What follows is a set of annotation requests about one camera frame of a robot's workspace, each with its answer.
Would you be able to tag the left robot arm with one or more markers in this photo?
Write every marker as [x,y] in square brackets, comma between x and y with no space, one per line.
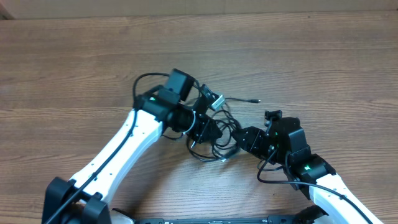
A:
[86,196]

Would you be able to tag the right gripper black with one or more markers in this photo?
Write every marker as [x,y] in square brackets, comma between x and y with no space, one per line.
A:
[252,142]

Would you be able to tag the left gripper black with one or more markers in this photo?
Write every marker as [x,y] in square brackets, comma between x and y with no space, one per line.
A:
[206,122]

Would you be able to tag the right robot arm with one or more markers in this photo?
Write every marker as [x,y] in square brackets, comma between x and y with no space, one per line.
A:
[309,173]

